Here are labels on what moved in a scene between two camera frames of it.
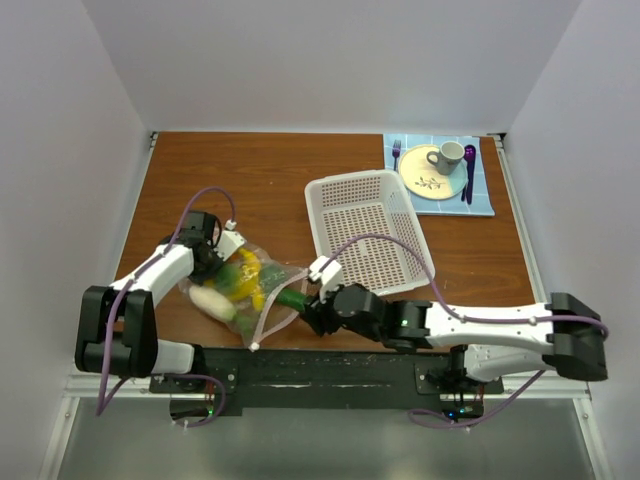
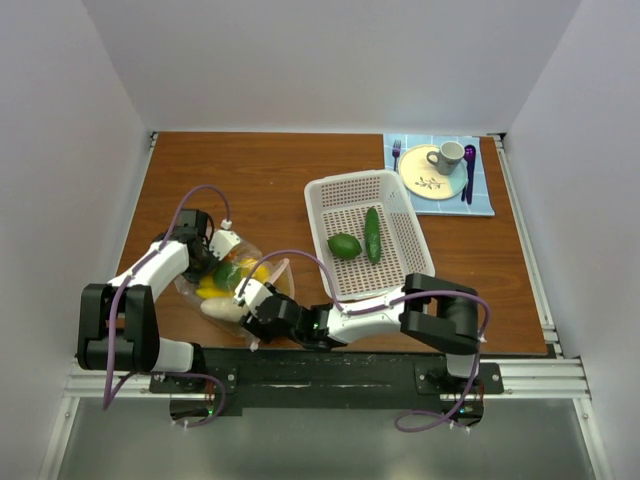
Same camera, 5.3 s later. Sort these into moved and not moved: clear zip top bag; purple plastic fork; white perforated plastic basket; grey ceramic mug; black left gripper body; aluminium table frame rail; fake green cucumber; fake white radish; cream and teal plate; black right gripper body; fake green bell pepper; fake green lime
Moved: fake white radish; black right gripper body; fake green cucumber; clear zip top bag; fake green lime; fake green bell pepper
Not moved: purple plastic fork; aluminium table frame rail; grey ceramic mug; black left gripper body; cream and teal plate; white perforated plastic basket
